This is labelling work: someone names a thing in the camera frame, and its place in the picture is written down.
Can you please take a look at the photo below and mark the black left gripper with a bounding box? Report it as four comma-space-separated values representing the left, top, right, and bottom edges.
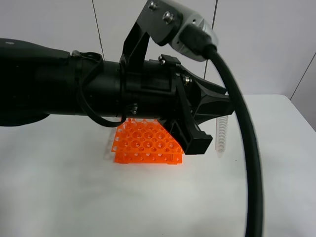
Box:
120, 57, 234, 155

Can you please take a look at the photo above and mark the green-capped test tube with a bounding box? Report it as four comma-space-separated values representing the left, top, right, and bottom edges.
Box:
215, 116, 229, 158

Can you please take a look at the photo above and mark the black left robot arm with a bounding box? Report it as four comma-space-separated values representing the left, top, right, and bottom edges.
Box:
0, 39, 234, 155

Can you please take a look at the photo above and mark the orange test tube rack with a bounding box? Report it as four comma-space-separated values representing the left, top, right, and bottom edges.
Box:
111, 118, 184, 164

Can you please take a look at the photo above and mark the black left camera cable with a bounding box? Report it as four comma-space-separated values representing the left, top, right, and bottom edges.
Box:
181, 23, 269, 237

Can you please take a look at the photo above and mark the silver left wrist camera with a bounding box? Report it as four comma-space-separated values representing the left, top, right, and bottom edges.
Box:
164, 0, 219, 62

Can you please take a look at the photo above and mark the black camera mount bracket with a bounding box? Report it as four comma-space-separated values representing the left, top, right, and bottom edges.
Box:
119, 0, 183, 87

